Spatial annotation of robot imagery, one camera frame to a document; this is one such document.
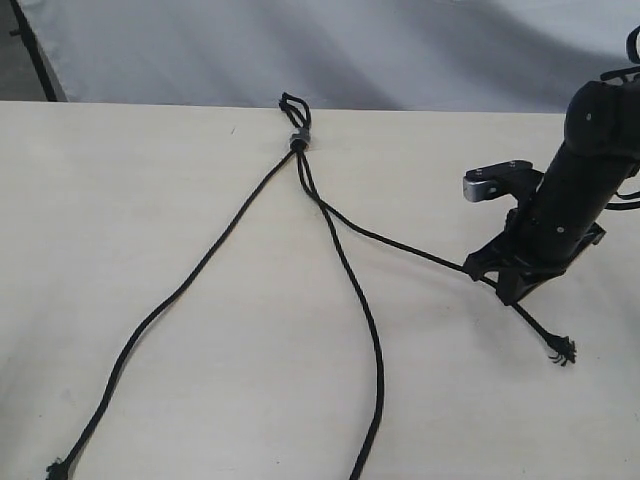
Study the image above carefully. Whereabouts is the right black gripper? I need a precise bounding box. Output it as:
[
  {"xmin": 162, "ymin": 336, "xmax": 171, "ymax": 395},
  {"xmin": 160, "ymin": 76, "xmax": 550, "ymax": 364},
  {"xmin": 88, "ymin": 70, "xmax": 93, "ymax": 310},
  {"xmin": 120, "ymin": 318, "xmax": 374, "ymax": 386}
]
[{"xmin": 462, "ymin": 192, "xmax": 606, "ymax": 306}]

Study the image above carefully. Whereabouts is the black rope with knotted end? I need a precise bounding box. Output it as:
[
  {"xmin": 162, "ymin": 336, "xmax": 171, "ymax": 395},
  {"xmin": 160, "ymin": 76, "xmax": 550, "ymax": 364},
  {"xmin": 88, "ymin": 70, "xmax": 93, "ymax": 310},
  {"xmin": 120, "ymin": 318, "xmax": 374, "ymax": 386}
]
[{"xmin": 284, "ymin": 92, "xmax": 385, "ymax": 480}]

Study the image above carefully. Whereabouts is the black rope with small tuft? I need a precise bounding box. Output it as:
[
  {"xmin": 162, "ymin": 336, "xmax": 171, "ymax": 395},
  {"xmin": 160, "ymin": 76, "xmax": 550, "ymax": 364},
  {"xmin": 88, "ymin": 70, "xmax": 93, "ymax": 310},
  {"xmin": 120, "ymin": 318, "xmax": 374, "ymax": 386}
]
[{"xmin": 46, "ymin": 92, "xmax": 301, "ymax": 480}]

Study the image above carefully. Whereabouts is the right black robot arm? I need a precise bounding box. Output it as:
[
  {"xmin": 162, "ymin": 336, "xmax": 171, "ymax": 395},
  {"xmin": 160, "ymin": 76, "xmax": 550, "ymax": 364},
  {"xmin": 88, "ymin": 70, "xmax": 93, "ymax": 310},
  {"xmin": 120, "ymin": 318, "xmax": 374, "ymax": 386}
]
[{"xmin": 463, "ymin": 81, "xmax": 639, "ymax": 305}]

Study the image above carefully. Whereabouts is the grey fabric backdrop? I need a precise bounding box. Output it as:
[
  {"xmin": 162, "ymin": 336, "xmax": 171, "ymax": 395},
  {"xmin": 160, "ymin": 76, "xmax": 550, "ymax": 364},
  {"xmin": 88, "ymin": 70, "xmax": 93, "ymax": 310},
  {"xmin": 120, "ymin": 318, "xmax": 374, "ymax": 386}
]
[{"xmin": 21, "ymin": 1, "xmax": 639, "ymax": 112}]

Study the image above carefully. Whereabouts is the grey cable clamp bracket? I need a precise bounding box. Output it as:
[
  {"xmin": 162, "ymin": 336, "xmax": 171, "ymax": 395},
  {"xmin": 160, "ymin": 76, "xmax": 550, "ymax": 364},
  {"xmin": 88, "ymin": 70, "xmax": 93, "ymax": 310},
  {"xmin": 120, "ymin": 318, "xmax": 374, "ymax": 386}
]
[{"xmin": 289, "ymin": 128, "xmax": 311, "ymax": 152}]

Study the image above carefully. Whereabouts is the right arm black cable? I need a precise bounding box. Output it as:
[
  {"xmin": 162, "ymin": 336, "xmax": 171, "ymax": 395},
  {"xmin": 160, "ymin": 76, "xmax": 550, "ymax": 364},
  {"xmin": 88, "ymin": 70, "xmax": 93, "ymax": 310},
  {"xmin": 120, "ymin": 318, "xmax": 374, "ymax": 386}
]
[{"xmin": 599, "ymin": 24, "xmax": 640, "ymax": 206}]

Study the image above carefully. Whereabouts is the black backdrop frame pole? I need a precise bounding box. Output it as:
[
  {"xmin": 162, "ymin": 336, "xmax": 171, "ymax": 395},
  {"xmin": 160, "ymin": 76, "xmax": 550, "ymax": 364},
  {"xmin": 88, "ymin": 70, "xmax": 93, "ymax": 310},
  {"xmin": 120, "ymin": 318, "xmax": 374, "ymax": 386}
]
[{"xmin": 8, "ymin": 0, "xmax": 67, "ymax": 102}]

